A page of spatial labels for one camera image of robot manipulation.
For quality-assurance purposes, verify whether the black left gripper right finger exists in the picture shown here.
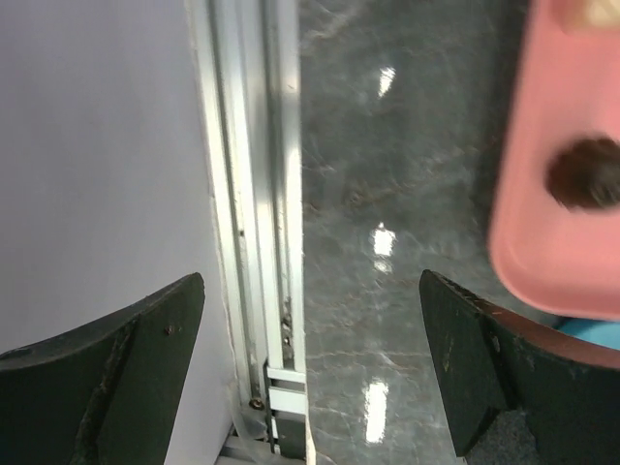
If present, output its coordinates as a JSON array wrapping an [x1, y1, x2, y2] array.
[[418, 269, 619, 464]]

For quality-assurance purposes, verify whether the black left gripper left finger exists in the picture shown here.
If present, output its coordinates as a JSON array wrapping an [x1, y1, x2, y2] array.
[[1, 273, 204, 464]]

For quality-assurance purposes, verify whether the pink chocolate tray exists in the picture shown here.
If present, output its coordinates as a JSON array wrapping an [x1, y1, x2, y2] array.
[[488, 1, 619, 321]]

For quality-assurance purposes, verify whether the round dark chocolate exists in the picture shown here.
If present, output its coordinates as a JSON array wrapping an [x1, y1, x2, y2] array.
[[545, 137, 619, 210]]

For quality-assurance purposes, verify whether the blue tin lid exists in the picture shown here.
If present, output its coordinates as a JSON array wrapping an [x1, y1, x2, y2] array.
[[558, 319, 620, 350]]

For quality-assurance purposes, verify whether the aluminium frame rail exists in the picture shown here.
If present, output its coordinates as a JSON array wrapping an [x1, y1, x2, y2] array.
[[188, 1, 315, 464]]

